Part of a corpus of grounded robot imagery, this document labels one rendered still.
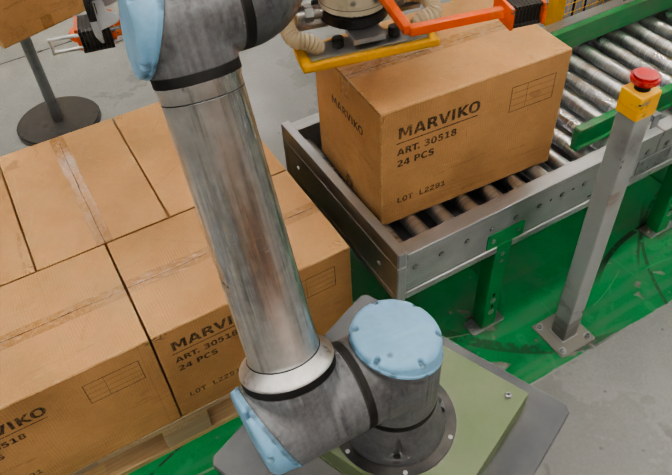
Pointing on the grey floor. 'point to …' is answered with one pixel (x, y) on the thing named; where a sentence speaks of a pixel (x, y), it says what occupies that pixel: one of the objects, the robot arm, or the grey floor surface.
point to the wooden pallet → (164, 439)
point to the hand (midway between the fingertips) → (98, 29)
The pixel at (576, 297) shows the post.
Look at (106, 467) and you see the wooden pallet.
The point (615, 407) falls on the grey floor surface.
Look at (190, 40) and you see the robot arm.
